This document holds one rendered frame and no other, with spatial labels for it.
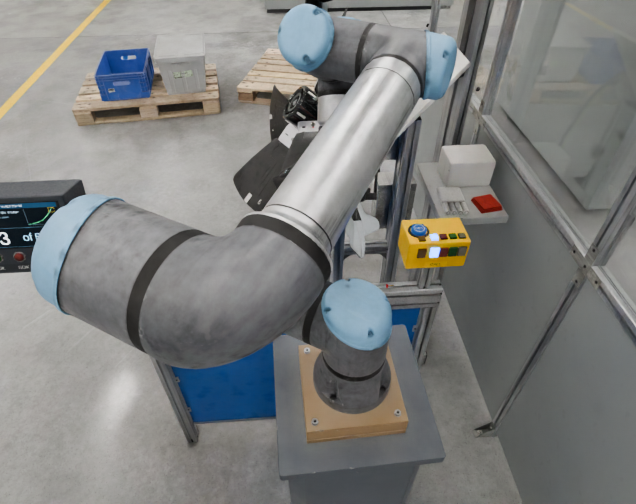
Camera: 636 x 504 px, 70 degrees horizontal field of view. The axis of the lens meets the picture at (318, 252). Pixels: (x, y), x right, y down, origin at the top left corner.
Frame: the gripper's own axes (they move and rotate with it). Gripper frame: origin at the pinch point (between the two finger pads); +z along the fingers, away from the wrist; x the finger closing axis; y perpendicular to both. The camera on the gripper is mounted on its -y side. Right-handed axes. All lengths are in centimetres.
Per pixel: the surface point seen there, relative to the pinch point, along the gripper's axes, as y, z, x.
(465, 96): 105, -43, 54
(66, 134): 12, -42, 373
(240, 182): 25, -10, 82
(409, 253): 42.0, 7.0, 20.6
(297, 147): 28, -20, 52
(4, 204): -41, -5, 61
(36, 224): -36, -1, 60
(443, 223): 53, 0, 19
